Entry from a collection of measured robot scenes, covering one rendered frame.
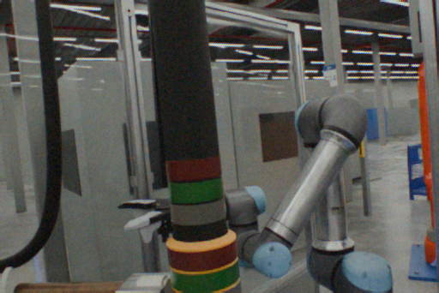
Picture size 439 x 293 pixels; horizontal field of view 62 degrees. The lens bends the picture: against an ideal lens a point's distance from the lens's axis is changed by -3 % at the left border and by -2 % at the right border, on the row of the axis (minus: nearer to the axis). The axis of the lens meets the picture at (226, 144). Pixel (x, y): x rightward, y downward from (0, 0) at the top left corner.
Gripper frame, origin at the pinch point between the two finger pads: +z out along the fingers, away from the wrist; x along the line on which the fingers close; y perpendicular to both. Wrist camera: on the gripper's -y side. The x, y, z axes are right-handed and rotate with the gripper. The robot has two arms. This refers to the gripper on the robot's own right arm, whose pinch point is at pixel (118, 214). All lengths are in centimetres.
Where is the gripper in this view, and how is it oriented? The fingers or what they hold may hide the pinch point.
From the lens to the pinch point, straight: 88.2
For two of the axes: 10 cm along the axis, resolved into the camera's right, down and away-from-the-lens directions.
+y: 0.5, 9.8, 1.8
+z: -9.4, 1.1, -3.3
